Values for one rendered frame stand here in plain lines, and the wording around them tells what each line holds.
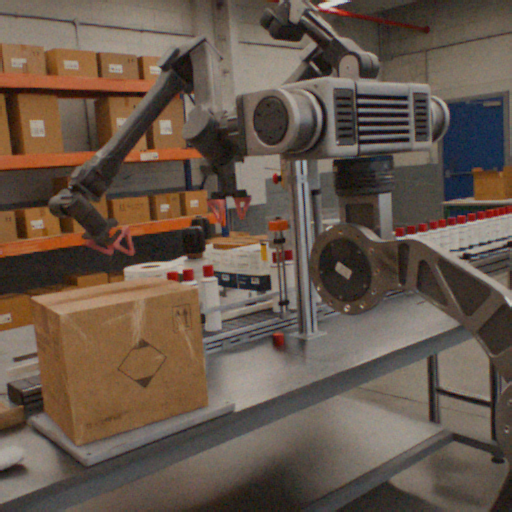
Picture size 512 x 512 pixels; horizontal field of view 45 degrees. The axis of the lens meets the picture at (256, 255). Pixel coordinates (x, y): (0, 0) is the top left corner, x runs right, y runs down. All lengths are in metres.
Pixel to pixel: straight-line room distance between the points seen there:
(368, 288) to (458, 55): 8.99
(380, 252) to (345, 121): 0.27
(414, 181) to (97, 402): 9.46
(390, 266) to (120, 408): 0.62
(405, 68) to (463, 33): 1.05
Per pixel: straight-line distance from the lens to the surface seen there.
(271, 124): 1.18
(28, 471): 1.32
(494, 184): 7.56
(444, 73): 10.29
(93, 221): 1.60
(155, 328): 1.32
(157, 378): 1.35
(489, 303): 1.20
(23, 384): 1.67
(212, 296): 1.88
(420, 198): 10.48
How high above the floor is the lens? 1.37
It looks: 8 degrees down
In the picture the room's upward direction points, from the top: 4 degrees counter-clockwise
